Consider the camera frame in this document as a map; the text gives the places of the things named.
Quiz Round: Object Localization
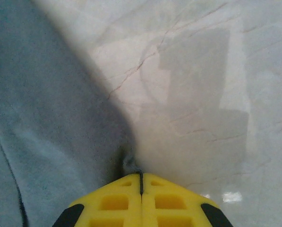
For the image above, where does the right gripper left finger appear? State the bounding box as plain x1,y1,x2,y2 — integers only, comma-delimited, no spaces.
52,173,144,227

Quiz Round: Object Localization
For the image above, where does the grey t-shirt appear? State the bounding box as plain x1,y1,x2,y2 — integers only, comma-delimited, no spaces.
0,0,144,227

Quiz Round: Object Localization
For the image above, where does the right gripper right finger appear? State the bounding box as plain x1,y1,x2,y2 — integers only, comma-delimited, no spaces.
141,172,235,227

